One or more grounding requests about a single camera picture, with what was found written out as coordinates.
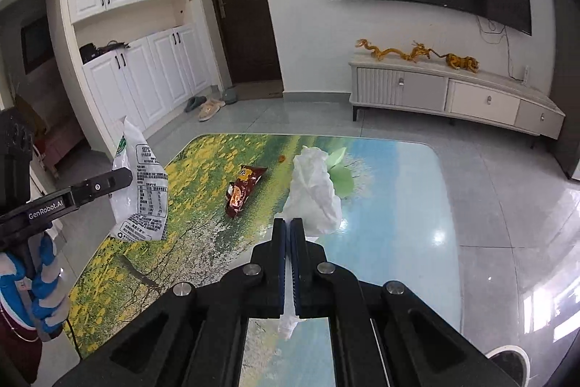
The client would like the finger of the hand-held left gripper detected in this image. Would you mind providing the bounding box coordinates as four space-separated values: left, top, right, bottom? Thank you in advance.
68 168 134 209

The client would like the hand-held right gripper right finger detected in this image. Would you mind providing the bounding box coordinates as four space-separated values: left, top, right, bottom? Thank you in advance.
290 218 529 387

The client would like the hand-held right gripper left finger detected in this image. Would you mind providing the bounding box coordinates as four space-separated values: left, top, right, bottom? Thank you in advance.
52 217 289 387

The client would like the white printed food packet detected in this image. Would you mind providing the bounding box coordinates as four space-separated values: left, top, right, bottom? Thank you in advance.
111 117 170 242

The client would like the white tissue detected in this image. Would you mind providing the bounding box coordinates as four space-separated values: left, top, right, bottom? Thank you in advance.
277 146 343 340

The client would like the white rimmed trash can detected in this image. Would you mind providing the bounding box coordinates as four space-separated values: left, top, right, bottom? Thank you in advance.
492 344 531 387

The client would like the person's left hand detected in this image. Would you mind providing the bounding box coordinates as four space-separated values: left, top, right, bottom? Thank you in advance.
0 230 71 341

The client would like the brown snack wrapper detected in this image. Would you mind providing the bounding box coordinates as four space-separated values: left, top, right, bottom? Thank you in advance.
225 165 266 219

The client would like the white hallway cabinet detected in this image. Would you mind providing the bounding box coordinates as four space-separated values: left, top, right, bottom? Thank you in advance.
66 0 214 152

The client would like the dark red clothing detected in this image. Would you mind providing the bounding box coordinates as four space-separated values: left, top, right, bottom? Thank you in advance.
0 308 42 384

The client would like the dark brown entrance door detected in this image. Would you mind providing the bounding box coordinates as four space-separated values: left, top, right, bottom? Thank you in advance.
202 0 284 85

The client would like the long golden dragon figure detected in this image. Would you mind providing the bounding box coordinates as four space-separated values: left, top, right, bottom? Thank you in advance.
356 38 411 62

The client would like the white grey television cabinet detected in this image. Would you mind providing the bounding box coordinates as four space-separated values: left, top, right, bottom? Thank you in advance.
348 52 566 139

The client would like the short golden dragon figure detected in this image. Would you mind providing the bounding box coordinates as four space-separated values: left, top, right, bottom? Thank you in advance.
410 42 438 64

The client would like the golden tiger figure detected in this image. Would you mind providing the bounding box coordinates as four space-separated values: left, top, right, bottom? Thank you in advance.
444 53 480 75

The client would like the grey double door refrigerator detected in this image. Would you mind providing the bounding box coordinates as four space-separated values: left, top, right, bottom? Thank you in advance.
544 0 580 180

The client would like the black television cable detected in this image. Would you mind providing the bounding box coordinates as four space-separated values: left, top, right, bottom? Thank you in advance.
476 16 526 79

